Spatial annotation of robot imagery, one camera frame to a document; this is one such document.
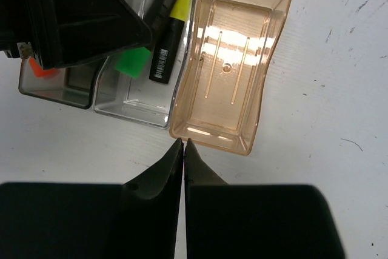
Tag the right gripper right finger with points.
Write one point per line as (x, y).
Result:
(254, 221)

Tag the amber transparent tray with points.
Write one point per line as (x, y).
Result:
(219, 100)

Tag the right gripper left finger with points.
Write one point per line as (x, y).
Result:
(137, 219)

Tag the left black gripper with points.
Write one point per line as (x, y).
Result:
(64, 33)

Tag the grey transparent tray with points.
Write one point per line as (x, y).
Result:
(73, 86)

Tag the green highlighter marker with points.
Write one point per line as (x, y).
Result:
(131, 62)

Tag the clear transparent tray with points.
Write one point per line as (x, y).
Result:
(140, 99)

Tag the orange highlighter marker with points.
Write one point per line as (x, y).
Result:
(39, 72)

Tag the yellow highlighter marker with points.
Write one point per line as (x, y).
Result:
(166, 48)

